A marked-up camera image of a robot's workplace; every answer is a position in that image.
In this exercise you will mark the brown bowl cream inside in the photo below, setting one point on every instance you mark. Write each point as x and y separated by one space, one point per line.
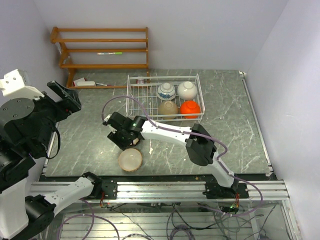
130 160

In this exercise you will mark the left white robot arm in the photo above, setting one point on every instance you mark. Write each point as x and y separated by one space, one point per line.
27 121

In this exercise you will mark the dark bowl beige inside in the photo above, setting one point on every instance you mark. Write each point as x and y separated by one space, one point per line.
135 142

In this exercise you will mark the wooden slatted shelf rack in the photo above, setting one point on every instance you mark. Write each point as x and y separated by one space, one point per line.
66 62

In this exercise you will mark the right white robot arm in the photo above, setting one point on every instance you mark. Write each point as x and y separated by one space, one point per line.
200 146

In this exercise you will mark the red white label card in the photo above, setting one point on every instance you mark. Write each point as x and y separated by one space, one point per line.
140 81

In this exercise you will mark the orange red bowl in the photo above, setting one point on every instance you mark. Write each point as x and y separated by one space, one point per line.
190 107

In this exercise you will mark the glossy black bowl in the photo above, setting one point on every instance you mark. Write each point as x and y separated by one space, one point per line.
168 110

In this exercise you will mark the white wire dish rack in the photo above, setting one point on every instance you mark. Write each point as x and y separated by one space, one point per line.
142 97

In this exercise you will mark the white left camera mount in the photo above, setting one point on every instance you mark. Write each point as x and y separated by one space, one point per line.
15 84

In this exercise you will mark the white ceramic bowl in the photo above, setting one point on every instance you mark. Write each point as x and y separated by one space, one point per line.
187 90

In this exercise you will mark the green white pen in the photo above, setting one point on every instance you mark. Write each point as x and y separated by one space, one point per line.
109 53

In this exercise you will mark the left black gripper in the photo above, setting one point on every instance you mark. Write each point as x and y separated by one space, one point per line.
70 98

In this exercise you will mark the blue patterned white bowl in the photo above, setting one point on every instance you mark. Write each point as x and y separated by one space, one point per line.
166 91

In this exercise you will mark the red white small box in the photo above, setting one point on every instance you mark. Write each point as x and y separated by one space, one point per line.
76 82

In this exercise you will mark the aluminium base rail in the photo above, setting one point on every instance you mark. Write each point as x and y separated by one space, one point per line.
196 190

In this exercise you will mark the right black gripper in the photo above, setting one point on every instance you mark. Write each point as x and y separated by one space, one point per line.
114 136

